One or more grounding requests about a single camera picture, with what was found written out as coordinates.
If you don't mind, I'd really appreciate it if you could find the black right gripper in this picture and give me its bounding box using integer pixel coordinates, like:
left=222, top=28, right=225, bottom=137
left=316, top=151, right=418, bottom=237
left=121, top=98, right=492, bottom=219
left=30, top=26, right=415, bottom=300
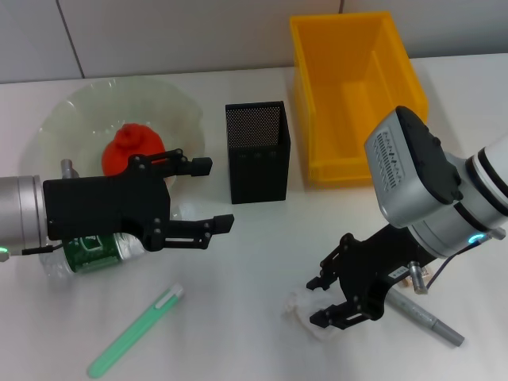
left=306, top=224, right=433, bottom=329

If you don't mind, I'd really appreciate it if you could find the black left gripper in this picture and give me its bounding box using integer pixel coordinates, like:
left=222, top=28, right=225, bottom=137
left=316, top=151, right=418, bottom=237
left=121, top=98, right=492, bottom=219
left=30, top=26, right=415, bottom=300
left=42, top=148, right=235, bottom=253

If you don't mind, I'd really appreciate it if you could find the white paper ball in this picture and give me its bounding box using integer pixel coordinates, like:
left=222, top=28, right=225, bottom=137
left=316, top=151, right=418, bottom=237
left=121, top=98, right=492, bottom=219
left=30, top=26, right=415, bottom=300
left=281, top=287, right=350, bottom=343

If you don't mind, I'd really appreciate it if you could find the orange toy fruit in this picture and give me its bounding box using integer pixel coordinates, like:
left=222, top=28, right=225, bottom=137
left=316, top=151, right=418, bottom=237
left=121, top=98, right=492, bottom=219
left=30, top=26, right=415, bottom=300
left=101, top=122, right=167, bottom=179

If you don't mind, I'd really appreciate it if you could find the clear bottle with green label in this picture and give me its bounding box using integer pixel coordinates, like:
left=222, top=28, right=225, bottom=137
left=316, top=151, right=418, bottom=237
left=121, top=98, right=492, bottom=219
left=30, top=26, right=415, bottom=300
left=39, top=201, right=207, bottom=283

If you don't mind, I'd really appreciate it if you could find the black mesh pen holder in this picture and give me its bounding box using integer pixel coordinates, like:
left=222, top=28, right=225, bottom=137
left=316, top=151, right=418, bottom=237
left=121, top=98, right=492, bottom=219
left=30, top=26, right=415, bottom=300
left=225, top=100, right=291, bottom=206

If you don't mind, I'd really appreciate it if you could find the grey marker pen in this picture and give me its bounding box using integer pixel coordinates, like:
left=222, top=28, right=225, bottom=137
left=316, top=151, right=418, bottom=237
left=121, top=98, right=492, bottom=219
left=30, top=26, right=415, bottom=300
left=387, top=287, right=466, bottom=348

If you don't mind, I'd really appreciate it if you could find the green glass fruit plate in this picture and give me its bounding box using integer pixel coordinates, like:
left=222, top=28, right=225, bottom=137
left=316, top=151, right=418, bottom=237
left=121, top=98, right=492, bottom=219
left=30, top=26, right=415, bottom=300
left=37, top=78, right=207, bottom=199

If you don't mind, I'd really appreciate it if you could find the green pen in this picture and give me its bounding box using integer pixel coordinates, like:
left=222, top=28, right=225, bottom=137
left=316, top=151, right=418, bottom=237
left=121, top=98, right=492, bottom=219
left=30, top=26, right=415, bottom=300
left=87, top=283, right=186, bottom=379

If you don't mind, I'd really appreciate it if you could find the silver right wrist plug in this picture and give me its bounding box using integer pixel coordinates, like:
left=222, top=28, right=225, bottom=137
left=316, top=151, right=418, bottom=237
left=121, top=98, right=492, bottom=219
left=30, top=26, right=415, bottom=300
left=408, top=261, right=428, bottom=294

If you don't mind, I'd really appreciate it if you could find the silver wrist plug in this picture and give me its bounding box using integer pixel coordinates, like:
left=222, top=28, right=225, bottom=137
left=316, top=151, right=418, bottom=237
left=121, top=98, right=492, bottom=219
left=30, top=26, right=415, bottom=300
left=408, top=261, right=428, bottom=294
left=60, top=158, right=80, bottom=180

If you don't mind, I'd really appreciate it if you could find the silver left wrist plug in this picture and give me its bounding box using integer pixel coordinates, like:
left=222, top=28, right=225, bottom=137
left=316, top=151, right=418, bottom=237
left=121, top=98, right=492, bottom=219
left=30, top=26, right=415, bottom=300
left=60, top=158, right=80, bottom=180

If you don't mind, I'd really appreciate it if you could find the yellow plastic bin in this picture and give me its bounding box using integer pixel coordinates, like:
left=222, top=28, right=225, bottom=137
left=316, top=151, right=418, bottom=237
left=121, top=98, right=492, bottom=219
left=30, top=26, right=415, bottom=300
left=288, top=10, right=430, bottom=187

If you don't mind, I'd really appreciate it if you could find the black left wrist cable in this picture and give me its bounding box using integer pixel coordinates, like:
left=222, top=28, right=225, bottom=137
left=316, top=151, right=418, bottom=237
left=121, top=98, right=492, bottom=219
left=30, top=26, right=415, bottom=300
left=21, top=244, right=64, bottom=255

